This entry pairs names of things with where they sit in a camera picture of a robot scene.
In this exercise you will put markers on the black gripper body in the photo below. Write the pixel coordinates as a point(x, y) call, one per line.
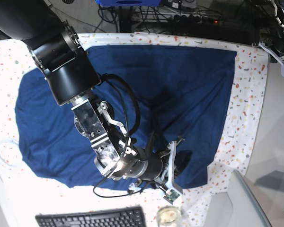
point(157, 170)
point(275, 42)

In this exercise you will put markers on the terrazzo patterned table cloth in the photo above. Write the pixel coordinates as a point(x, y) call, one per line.
point(23, 194)

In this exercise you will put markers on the dark blue t-shirt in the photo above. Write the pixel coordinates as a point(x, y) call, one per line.
point(181, 91)

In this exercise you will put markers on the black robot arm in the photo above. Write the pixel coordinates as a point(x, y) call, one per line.
point(55, 48)
point(276, 21)

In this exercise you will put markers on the black power strip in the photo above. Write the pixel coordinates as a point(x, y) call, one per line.
point(197, 19)

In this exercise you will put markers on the black computer keyboard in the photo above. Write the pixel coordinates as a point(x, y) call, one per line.
point(125, 217)

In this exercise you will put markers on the clear glass jar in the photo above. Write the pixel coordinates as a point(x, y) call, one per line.
point(169, 216)

